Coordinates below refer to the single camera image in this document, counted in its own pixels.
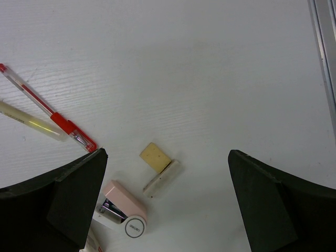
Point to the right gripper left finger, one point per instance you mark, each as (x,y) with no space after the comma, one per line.
(53,211)

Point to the white eraser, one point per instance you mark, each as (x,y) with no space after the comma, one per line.
(160,183)

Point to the yellow eraser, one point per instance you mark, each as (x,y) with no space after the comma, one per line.
(155,157)

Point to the aluminium rail right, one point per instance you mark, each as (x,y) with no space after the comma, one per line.
(323,21)

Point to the red gel pen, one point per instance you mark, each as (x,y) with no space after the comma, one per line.
(66,125)

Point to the beige yellow pen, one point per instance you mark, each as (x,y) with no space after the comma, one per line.
(33,122)

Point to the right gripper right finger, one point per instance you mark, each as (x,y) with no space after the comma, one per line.
(280,211)

